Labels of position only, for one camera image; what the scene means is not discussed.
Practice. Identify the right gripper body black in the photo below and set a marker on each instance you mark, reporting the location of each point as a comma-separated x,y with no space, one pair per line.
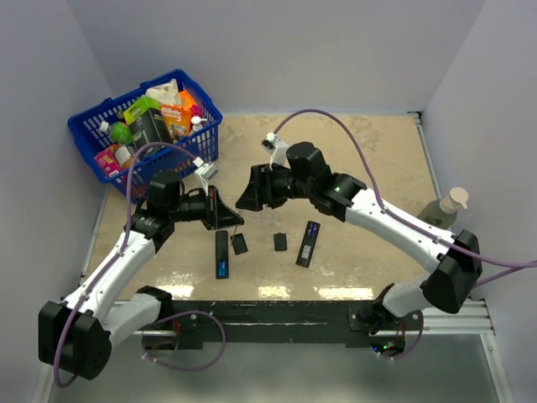
282,185

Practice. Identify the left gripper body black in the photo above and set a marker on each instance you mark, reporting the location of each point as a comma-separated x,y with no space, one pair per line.
195,208

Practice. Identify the black remote control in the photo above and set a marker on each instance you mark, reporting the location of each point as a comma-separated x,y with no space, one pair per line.
221,247
306,250

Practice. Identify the black battery cover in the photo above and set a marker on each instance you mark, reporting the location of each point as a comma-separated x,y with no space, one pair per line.
280,242
239,244

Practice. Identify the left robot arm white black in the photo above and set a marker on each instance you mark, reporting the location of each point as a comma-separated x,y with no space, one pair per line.
79,333

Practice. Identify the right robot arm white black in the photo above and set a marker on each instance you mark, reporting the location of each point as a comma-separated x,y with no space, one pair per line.
447,258

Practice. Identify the white pump bottle in basket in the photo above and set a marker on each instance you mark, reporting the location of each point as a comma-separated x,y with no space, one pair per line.
197,123

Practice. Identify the orange Gillette razor pack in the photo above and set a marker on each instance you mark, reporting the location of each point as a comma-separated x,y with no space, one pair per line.
177,120

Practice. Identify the orange pill bottle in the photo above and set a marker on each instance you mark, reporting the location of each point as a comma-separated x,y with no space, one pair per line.
124,156

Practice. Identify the green black razor box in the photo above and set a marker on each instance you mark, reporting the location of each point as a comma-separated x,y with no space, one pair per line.
146,123

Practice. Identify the pink box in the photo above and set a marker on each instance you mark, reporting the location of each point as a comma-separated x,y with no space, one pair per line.
107,163

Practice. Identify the green bottle white cap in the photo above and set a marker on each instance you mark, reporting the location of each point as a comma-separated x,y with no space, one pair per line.
118,132

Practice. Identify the crumpled beige paper bag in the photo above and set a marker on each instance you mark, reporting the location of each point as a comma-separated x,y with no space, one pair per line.
167,93

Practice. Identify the green liquid soap pump bottle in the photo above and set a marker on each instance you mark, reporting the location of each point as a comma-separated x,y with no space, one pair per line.
442,213

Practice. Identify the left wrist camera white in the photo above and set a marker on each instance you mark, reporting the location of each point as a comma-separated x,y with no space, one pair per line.
204,172

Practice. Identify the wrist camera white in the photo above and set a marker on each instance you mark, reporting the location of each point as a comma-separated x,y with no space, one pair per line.
204,172
276,149

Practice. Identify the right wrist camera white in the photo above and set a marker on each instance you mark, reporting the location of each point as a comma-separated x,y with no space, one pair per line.
276,149

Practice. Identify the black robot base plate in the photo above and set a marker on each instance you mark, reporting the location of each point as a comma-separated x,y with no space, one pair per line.
349,323

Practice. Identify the aluminium frame rail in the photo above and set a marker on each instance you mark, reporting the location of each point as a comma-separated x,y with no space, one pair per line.
472,319

